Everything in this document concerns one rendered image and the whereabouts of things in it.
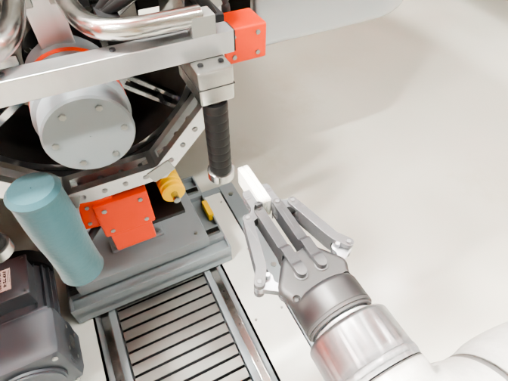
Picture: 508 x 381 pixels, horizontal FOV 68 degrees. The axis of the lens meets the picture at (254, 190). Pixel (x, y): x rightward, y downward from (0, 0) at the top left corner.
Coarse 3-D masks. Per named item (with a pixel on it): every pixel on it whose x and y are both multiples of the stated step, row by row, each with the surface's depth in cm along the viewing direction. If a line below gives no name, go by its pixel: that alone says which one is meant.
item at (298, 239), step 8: (280, 200) 47; (280, 208) 47; (272, 216) 49; (280, 216) 46; (288, 216) 46; (280, 224) 47; (288, 224) 45; (296, 224) 45; (288, 232) 46; (296, 232) 44; (304, 232) 44; (296, 240) 44; (304, 240) 43; (312, 240) 43; (296, 248) 45; (304, 248) 43; (312, 248) 42; (312, 256) 41; (320, 256) 41; (320, 264) 41
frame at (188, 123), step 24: (216, 0) 64; (192, 96) 81; (192, 120) 79; (168, 144) 82; (0, 168) 71; (24, 168) 75; (120, 168) 84; (144, 168) 83; (168, 168) 84; (0, 192) 70; (72, 192) 78; (96, 192) 80
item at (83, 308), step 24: (192, 192) 137; (216, 240) 126; (168, 264) 121; (192, 264) 119; (216, 264) 126; (72, 288) 112; (120, 288) 115; (144, 288) 116; (72, 312) 108; (96, 312) 113
